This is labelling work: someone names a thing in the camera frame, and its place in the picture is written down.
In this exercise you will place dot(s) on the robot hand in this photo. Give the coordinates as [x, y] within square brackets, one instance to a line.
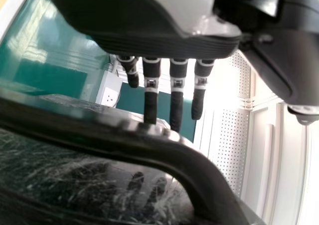
[139, 20]

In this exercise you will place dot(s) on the white socket strip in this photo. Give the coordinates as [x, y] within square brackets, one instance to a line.
[108, 90]

